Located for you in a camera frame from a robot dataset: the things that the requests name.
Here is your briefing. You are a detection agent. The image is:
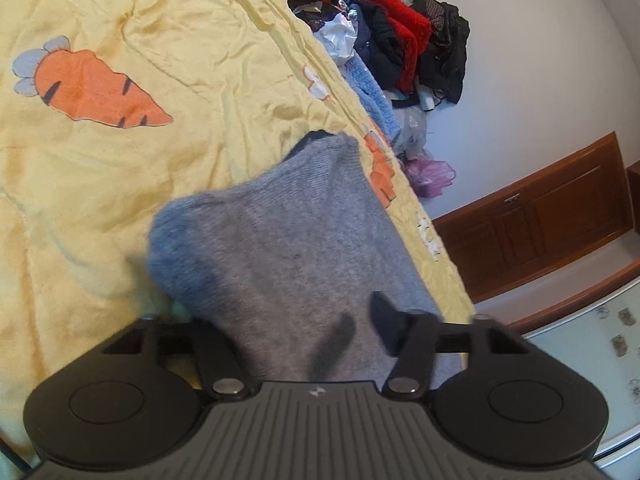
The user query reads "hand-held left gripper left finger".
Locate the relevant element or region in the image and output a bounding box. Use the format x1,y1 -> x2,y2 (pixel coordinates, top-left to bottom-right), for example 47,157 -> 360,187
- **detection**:
100,317 -> 251,401

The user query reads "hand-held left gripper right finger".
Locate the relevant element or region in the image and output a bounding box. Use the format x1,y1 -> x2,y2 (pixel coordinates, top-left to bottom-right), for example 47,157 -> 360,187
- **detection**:
369,291 -> 531,397

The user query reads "grey sweater with navy sleeves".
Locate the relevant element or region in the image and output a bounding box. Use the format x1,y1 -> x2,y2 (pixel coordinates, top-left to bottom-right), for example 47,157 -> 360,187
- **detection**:
147,130 -> 461,391

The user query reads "pink plastic bag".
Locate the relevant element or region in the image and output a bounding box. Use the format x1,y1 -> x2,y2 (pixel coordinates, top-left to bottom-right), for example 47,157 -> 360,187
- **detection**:
405,159 -> 457,200

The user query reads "brown wooden door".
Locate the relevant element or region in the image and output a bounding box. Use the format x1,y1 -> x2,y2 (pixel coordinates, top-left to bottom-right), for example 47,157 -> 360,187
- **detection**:
432,131 -> 636,303

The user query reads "clear plastic bag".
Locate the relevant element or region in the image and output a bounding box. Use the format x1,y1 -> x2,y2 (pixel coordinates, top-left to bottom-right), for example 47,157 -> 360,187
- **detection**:
395,105 -> 431,161

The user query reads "yellow carrot print bedsheet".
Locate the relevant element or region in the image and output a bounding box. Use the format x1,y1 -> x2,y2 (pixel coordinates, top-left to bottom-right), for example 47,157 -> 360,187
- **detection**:
0,0 -> 476,461

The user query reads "white wardrobe panel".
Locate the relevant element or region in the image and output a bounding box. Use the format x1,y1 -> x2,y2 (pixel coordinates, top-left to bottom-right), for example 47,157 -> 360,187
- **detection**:
520,285 -> 640,466

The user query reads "light blue knit garment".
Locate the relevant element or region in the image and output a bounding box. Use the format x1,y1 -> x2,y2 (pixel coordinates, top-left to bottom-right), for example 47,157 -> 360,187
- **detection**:
342,55 -> 401,143

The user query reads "black garment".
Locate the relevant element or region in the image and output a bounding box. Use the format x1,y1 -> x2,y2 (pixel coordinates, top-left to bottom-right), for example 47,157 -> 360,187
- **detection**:
410,0 -> 471,106

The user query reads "navy jacket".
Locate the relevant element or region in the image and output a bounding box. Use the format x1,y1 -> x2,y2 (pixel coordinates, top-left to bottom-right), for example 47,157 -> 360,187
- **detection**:
350,2 -> 406,96

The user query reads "white plastic bag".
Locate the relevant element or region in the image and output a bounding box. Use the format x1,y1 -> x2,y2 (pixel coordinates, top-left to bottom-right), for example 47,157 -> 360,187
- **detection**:
320,12 -> 358,66

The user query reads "red garment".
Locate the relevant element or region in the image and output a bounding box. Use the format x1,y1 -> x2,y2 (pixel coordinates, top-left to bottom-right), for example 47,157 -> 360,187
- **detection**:
350,0 -> 432,93

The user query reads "black cable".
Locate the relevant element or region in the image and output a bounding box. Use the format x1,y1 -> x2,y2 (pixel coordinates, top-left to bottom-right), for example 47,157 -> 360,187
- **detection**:
0,440 -> 31,476

